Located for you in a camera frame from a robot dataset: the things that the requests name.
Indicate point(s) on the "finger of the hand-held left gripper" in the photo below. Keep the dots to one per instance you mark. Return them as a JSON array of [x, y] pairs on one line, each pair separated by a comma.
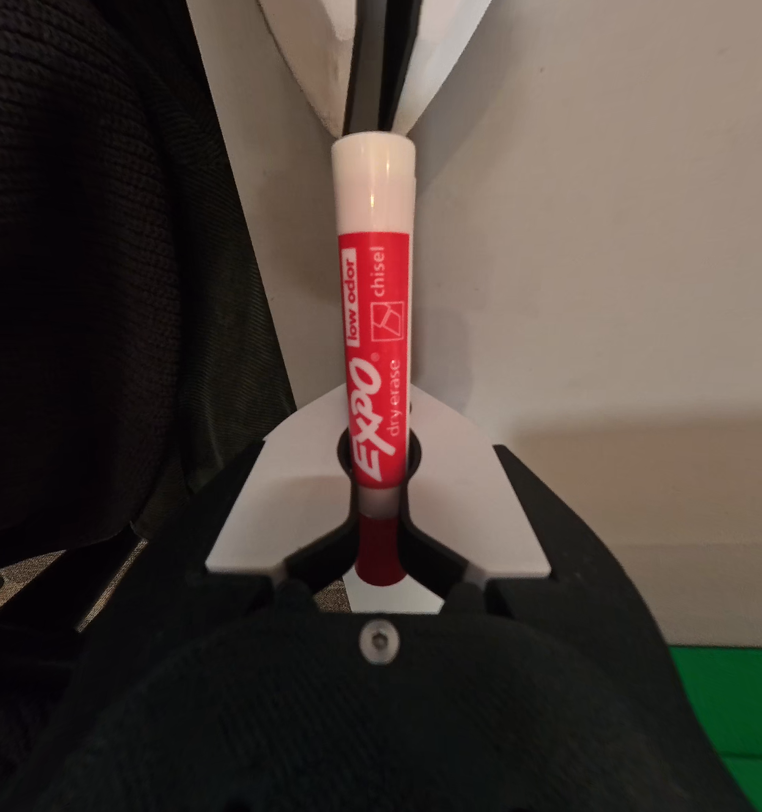
[[317, 51], [444, 38]]

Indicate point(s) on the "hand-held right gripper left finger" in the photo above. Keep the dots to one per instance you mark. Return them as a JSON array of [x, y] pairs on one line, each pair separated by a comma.
[[279, 507]]

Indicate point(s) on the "grey desk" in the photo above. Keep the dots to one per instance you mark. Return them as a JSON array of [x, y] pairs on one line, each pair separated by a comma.
[[609, 254]]

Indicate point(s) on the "green storage bin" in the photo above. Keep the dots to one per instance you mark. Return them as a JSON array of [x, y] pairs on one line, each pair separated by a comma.
[[736, 729]]

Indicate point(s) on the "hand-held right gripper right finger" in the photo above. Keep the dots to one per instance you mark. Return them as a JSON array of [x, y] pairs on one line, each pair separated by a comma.
[[476, 507]]

